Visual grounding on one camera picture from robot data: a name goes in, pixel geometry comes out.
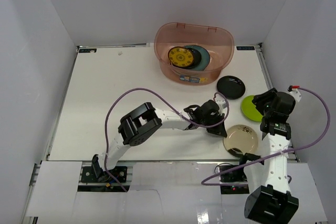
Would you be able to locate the beige ceramic plate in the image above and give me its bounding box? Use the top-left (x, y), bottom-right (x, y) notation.
top-left (223, 124), bottom-right (259, 157)

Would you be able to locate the dark teal ceramic plate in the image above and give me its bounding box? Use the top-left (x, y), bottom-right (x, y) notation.
top-left (184, 45), bottom-right (210, 71)

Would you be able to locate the black glossy plate front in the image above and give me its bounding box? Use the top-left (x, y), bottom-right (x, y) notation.
top-left (185, 46), bottom-right (202, 71)

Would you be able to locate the yellow patterned black plate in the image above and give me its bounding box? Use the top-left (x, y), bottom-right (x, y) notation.
top-left (168, 47), bottom-right (195, 68)

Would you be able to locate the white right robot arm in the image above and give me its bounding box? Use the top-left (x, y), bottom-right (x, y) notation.
top-left (237, 88), bottom-right (301, 223)

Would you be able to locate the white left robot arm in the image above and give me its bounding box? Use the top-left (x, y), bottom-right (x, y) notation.
top-left (91, 99), bottom-right (228, 182)

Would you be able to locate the translucent pink plastic bin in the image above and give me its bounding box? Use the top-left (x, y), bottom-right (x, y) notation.
top-left (154, 23), bottom-right (234, 86)

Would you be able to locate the lime green plate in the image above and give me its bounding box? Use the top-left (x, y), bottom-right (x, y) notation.
top-left (240, 95), bottom-right (263, 123)

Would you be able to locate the black plate rear right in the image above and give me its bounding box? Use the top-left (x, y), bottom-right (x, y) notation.
top-left (216, 76), bottom-right (246, 100)

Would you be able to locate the right blue corner label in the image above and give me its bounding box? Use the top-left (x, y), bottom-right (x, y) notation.
top-left (236, 46), bottom-right (255, 51)

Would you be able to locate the blue corner label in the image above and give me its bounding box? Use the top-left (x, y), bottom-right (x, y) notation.
top-left (78, 48), bottom-right (97, 54)
top-left (236, 46), bottom-right (255, 51)

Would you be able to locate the left blue corner label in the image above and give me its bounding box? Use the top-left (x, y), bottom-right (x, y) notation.
top-left (78, 48), bottom-right (97, 54)

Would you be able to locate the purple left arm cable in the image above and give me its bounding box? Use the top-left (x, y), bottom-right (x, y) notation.
top-left (104, 87), bottom-right (229, 192)

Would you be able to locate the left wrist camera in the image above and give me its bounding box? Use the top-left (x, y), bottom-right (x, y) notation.
top-left (214, 95), bottom-right (228, 113)

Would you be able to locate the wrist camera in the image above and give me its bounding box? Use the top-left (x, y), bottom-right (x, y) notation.
top-left (288, 86), bottom-right (302, 102)
top-left (214, 95), bottom-right (228, 113)

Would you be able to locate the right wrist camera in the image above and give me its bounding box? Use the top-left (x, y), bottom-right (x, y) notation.
top-left (288, 86), bottom-right (302, 102)

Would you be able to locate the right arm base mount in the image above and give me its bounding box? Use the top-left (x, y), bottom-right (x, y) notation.
top-left (214, 153), bottom-right (261, 183)

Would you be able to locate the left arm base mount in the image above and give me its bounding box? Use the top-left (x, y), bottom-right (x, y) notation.
top-left (80, 154), bottom-right (128, 183)

